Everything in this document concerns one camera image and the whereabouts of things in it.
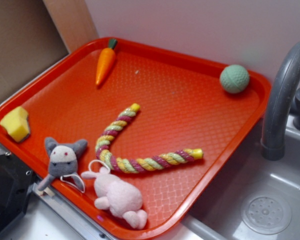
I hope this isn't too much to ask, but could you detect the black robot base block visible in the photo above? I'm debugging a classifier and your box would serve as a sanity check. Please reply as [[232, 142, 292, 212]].
[[0, 152, 36, 235]]

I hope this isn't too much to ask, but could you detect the orange toy carrot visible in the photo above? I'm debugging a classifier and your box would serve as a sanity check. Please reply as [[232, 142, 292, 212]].
[[95, 38, 118, 86]]

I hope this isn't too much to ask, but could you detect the orange plastic tray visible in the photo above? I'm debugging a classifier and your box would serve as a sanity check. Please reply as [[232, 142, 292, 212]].
[[0, 38, 271, 240]]

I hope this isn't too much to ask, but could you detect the pink plush bunny toy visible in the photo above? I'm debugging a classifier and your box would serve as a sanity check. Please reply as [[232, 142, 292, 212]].
[[81, 159, 148, 230]]

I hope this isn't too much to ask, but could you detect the green rubber ball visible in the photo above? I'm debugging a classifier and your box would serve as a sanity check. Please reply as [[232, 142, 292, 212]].
[[219, 64, 250, 94]]

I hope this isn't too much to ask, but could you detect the grey plush animal toy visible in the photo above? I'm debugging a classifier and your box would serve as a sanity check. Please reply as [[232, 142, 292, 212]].
[[37, 137, 88, 193]]

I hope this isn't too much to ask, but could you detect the grey toy sink basin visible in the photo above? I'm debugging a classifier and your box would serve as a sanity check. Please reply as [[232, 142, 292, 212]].
[[183, 113, 300, 240]]

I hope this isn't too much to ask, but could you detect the grey toy faucet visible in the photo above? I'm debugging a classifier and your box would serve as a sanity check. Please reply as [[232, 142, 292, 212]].
[[260, 42, 300, 161]]

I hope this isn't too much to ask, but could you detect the yellow sponge piece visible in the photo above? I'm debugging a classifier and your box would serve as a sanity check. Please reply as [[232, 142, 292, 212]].
[[0, 106, 31, 143]]

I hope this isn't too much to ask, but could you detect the brown cardboard panel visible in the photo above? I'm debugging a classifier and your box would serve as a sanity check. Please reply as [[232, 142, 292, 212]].
[[0, 0, 99, 103]]

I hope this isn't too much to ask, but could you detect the multicolour twisted rope toy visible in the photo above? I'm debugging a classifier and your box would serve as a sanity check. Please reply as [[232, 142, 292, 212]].
[[95, 103, 204, 174]]

